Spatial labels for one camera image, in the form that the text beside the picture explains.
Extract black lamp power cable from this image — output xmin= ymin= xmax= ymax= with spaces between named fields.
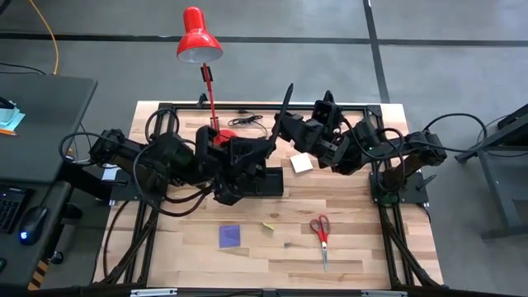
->
xmin=227 ymin=108 xmax=269 ymax=139

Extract black keyboard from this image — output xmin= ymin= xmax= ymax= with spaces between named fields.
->
xmin=0 ymin=187 xmax=28 ymax=235

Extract purple sticky note pad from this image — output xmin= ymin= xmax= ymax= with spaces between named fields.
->
xmin=219 ymin=224 xmax=242 ymax=249

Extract black computer mouse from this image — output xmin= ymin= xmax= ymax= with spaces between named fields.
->
xmin=18 ymin=205 xmax=49 ymax=247

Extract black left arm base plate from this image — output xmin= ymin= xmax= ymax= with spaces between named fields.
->
xmin=107 ymin=180 xmax=166 ymax=204

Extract yellow floor cable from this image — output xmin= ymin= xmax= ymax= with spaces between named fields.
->
xmin=27 ymin=0 xmax=60 ymax=76

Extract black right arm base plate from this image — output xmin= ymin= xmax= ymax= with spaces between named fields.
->
xmin=370 ymin=172 xmax=437 ymax=206

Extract dark grey metal stand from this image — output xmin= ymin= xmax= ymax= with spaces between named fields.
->
xmin=455 ymin=102 xmax=528 ymax=241

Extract red handled scissors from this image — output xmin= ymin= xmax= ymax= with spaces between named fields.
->
xmin=309 ymin=214 xmax=332 ymax=273

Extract white sticky note pad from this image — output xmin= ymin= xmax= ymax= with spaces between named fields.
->
xmin=289 ymin=153 xmax=314 ymax=174

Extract black metal table frame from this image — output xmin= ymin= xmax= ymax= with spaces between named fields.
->
xmin=92 ymin=89 xmax=445 ymax=297

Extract red desk lamp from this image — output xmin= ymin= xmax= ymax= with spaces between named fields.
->
xmin=176 ymin=6 xmax=239 ymax=149

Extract dark grey desk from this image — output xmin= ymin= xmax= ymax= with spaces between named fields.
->
xmin=0 ymin=73 xmax=99 ymax=290

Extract teal paper stack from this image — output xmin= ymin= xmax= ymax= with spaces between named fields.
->
xmin=0 ymin=101 xmax=26 ymax=132

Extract black floor cable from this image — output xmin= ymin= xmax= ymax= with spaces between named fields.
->
xmin=0 ymin=61 xmax=47 ymax=77

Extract black desk organizer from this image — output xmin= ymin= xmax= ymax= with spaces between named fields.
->
xmin=243 ymin=167 xmax=285 ymax=197

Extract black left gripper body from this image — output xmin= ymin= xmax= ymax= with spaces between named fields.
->
xmin=196 ymin=125 xmax=245 ymax=206

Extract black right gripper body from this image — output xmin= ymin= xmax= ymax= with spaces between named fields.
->
xmin=312 ymin=101 xmax=351 ymax=168

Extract silver metal bracket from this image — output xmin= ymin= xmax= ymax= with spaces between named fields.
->
xmin=130 ymin=288 xmax=178 ymax=297
xmin=361 ymin=290 xmax=408 ymax=297

